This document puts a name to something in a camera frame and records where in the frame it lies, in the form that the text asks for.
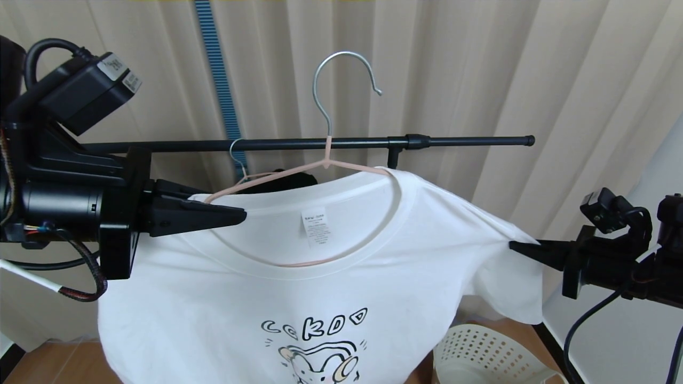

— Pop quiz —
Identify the white garment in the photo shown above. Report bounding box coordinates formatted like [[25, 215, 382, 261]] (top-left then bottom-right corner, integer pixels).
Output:
[[98, 168, 545, 384]]

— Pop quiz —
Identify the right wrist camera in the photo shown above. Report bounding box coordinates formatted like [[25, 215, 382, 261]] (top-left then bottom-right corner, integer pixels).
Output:
[[580, 187, 653, 251]]

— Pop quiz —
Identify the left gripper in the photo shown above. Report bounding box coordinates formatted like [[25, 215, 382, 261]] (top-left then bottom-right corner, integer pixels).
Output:
[[0, 147, 247, 281]]

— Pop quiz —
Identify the black garment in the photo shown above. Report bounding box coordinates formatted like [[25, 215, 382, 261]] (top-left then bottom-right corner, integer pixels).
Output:
[[240, 170, 318, 194]]

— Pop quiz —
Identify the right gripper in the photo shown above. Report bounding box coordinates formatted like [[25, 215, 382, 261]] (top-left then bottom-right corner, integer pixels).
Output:
[[562, 226, 661, 299]]

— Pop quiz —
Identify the black clothes rack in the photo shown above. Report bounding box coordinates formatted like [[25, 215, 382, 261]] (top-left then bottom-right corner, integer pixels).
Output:
[[80, 134, 535, 170]]

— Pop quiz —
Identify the black cable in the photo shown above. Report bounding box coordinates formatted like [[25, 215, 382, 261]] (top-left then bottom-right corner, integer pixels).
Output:
[[563, 207, 654, 384], [0, 38, 102, 271]]

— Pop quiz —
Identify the pink clothes hanger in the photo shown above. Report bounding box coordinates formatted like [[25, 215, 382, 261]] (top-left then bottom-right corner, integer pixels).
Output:
[[229, 139, 278, 186], [204, 52, 394, 267]]

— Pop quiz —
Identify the white laundry basket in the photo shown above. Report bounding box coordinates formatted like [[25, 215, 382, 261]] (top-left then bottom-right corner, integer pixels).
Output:
[[432, 324, 566, 384]]

